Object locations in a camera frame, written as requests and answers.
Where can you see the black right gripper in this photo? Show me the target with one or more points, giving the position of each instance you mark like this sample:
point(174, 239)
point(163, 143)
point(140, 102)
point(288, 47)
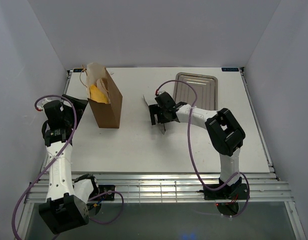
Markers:
point(155, 109)

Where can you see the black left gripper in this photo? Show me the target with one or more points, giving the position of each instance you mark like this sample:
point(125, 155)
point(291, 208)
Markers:
point(80, 105)

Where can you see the metal tongs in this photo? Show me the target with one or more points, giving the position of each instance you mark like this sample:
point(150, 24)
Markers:
point(153, 111)

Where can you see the breaded oval fake bread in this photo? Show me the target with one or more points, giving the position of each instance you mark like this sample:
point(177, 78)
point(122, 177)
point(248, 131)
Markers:
point(97, 96)

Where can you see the long white fake bread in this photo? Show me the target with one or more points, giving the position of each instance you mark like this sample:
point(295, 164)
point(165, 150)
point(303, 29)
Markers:
point(101, 86)

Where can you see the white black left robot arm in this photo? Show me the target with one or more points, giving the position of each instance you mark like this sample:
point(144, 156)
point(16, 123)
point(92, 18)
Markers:
point(66, 206)

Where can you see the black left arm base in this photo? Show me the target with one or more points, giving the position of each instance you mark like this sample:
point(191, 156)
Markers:
point(107, 189)

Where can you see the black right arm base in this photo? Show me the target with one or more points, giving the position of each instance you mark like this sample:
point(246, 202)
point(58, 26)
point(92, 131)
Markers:
point(238, 192)

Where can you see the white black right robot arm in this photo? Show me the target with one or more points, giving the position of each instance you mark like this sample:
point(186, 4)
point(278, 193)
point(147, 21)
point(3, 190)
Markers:
point(226, 136)

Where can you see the brown paper bag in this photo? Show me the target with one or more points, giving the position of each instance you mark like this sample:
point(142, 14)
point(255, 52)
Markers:
point(106, 115)

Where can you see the metal baking tray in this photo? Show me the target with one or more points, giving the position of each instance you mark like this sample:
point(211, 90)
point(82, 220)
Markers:
point(206, 87)

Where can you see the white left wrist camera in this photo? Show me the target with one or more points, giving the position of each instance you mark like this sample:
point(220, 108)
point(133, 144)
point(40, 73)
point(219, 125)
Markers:
point(40, 105)

